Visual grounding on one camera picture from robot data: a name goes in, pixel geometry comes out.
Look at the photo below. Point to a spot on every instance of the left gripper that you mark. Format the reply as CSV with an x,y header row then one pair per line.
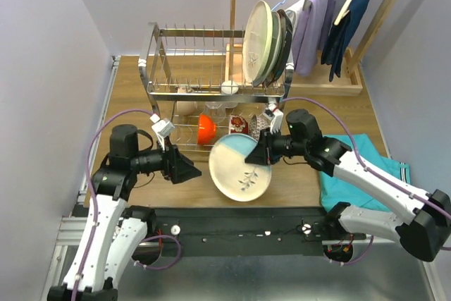
x,y
170,163

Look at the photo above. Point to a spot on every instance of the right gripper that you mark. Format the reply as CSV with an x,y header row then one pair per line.
x,y
263,154

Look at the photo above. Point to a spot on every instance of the cream and blue plate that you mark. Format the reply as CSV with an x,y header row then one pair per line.
x,y
233,177

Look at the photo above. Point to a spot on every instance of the orange bowl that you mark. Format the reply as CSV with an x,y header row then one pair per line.
x,y
206,129

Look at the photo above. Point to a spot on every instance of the clear plastic cup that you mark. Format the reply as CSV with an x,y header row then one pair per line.
x,y
216,111

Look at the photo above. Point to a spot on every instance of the metal two-tier dish rack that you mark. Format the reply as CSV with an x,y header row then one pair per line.
x,y
173,57

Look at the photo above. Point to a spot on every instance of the teal flower plate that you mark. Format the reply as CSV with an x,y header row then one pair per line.
x,y
282,34

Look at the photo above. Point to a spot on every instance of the pale green plate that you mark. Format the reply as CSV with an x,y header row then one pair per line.
x,y
260,44

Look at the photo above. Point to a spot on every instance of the red rimmed white plate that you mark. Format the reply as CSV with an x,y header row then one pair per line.
x,y
281,64

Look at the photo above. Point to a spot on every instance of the patterned small bowl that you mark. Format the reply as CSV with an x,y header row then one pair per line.
x,y
257,124

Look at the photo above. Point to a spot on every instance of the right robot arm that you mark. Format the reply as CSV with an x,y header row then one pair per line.
x,y
417,219

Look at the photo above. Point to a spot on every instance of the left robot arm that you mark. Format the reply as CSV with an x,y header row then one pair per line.
x,y
113,229

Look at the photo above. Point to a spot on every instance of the wooden clothes rack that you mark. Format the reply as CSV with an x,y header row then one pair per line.
x,y
351,81

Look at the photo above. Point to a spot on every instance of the teal cloth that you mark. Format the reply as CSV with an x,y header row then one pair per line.
x,y
352,184

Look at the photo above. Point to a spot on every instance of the lavender towel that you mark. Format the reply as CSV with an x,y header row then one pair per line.
x,y
313,25

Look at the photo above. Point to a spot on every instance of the navy blue garment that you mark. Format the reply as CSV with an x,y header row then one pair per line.
x,y
340,37

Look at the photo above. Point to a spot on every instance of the white cloth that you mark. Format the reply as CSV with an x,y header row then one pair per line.
x,y
293,11

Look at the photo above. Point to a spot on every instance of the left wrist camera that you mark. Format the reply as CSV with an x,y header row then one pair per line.
x,y
163,128

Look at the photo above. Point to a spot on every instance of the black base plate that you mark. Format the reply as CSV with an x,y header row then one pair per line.
x,y
239,231

